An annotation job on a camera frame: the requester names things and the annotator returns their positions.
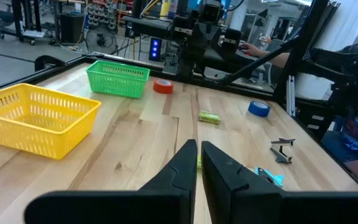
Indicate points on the power strip with blue lights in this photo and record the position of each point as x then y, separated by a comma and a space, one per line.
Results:
155, 49

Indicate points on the red tape roll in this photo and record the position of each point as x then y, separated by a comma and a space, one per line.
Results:
158, 88

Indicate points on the black box with white labels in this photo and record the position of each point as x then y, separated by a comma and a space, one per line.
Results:
314, 124

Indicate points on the person's hand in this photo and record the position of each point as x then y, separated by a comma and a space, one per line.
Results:
249, 49

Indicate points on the yellow plastic basket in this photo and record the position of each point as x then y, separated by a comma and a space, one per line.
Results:
57, 137

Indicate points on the white aluminium bars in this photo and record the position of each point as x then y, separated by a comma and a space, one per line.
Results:
291, 95

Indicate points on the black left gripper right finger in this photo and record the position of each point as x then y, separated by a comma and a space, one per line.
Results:
228, 199

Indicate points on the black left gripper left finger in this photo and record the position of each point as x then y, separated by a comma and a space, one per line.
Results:
154, 205

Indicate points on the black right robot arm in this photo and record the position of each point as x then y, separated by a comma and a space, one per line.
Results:
148, 28

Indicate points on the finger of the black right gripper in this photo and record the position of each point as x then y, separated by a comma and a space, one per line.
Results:
186, 28
228, 46

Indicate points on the black waste bin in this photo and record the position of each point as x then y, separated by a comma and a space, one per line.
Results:
71, 28

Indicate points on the black floor fan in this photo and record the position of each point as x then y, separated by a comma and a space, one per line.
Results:
101, 40

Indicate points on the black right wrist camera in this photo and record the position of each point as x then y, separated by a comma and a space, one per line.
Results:
211, 11

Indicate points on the blue tape roll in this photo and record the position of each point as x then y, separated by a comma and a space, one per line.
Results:
258, 112

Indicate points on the green plastic basket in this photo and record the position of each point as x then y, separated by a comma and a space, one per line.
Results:
117, 84

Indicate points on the black frame clamp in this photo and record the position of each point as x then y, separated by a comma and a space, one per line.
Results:
47, 61

